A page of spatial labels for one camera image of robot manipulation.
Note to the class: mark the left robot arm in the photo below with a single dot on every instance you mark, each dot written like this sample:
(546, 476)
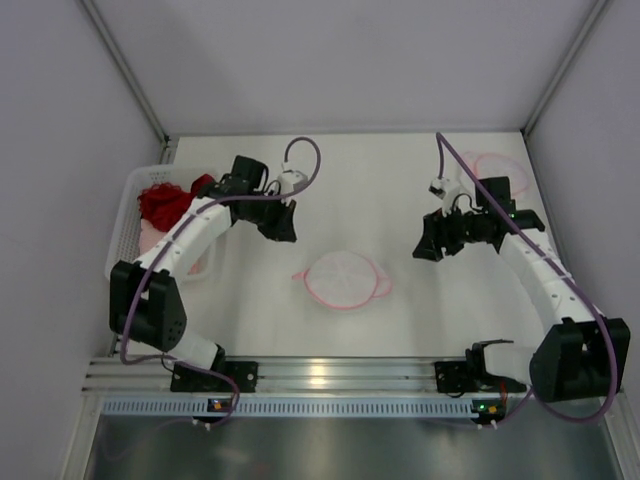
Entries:
(145, 304)

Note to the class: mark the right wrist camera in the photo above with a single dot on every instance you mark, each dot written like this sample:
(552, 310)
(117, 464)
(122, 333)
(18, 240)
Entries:
(447, 191)

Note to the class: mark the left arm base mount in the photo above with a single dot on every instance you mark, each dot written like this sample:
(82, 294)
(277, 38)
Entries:
(240, 374)

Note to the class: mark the pink-trimmed mesh laundry bag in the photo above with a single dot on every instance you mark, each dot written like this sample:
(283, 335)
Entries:
(344, 280)

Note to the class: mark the red lace garment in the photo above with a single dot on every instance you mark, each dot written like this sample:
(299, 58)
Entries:
(164, 204)

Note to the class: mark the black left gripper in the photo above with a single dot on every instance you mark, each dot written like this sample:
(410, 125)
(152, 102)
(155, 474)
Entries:
(273, 216)

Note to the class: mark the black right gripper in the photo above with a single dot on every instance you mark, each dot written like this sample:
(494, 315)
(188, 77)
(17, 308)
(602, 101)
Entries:
(442, 232)

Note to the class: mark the pink garment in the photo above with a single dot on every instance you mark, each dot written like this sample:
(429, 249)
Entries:
(148, 238)

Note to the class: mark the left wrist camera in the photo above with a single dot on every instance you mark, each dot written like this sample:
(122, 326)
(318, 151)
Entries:
(290, 180)

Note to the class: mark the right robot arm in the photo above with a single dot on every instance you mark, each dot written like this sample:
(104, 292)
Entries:
(581, 353)

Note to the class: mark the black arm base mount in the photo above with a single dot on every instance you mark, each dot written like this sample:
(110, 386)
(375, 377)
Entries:
(457, 377)

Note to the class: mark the perforated cable tray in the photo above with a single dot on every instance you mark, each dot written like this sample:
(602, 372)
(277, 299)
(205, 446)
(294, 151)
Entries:
(282, 407)

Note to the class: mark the aluminium rail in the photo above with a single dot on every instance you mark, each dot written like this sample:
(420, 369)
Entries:
(281, 375)

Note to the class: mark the white plastic basket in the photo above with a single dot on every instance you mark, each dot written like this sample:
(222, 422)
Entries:
(124, 243)

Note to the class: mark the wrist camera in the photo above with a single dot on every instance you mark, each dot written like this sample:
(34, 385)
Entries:
(290, 180)
(447, 191)

